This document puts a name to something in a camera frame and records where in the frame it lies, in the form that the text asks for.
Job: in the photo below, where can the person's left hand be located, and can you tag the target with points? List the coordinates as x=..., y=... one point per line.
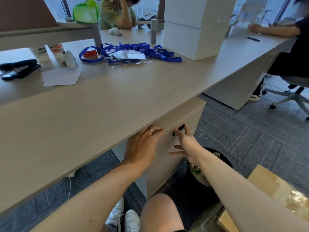
x=141, y=148

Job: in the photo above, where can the person's right hand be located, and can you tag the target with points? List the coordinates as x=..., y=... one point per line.
x=192, y=148

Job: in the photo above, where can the person's left fingers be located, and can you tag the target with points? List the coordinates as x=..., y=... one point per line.
x=155, y=130

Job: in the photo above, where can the person's right fingers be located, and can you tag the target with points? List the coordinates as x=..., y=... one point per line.
x=187, y=131

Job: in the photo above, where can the beige drawer cabinet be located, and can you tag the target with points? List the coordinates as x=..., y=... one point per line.
x=166, y=177

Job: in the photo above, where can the person's right forearm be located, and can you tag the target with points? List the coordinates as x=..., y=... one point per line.
x=241, y=190

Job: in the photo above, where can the person's left forearm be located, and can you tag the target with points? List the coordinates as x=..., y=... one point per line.
x=96, y=198

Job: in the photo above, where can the black drawer lock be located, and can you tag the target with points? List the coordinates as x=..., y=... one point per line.
x=180, y=128

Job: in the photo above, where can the white and green trash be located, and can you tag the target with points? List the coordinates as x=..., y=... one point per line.
x=195, y=169

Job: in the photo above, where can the black trash bin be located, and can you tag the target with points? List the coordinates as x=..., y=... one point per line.
x=223, y=160

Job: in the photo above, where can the clear plastic sleeves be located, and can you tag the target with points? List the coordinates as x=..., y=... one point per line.
x=123, y=64

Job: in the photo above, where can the stack of white badge cards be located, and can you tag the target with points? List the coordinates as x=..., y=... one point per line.
x=130, y=55

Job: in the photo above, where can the person's bare leg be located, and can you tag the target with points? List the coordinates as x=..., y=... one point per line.
x=159, y=215

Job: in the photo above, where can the tall white box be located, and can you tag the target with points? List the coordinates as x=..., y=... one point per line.
x=193, y=41
x=198, y=10

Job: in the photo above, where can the white sneaker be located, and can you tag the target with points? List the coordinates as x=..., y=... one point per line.
x=115, y=217
x=131, y=221

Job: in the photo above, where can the brown cardboard box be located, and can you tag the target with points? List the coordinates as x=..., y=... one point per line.
x=270, y=186

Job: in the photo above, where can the small red card box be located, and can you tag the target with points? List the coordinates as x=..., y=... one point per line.
x=91, y=53

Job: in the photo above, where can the white paper sheets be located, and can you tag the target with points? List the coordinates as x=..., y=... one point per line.
x=61, y=77

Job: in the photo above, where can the black headphones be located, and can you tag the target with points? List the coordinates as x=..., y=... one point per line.
x=144, y=21

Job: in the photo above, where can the black pen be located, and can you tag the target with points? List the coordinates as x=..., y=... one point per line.
x=253, y=39

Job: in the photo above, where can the white office chair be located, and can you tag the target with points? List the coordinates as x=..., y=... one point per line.
x=295, y=93

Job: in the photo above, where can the red printed paper cup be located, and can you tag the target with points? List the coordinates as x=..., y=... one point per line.
x=56, y=50

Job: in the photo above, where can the green plastic bag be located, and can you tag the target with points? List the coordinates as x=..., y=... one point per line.
x=85, y=13

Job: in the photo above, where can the white paper cup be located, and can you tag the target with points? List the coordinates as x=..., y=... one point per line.
x=41, y=54

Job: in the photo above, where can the gray desk shelf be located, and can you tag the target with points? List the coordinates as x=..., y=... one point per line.
x=48, y=33

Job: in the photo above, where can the black stapler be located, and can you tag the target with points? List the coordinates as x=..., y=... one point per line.
x=20, y=68

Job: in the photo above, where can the gray metal post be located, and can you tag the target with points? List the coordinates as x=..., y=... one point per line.
x=153, y=33

